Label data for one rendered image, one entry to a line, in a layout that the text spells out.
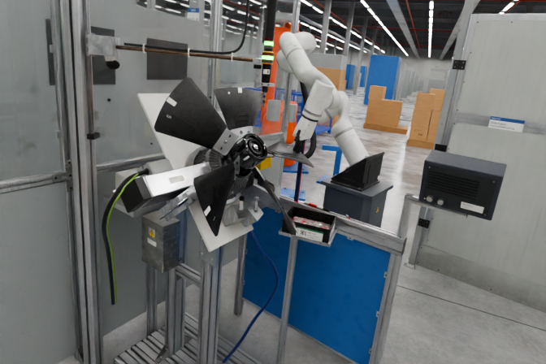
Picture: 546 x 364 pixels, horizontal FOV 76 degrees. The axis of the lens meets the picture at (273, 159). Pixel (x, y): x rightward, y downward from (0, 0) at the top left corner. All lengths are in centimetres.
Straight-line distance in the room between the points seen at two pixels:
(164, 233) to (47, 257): 55
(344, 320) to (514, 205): 161
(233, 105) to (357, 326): 122
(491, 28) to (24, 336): 318
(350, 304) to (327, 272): 18
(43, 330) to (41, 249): 40
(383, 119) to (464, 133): 772
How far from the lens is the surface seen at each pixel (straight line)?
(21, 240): 178
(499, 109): 291
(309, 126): 151
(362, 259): 174
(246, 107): 148
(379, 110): 1056
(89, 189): 164
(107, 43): 149
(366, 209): 190
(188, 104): 126
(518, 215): 303
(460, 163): 146
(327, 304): 195
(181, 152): 146
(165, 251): 159
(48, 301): 197
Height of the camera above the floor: 152
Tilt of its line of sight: 15 degrees down
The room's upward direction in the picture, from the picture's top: 5 degrees clockwise
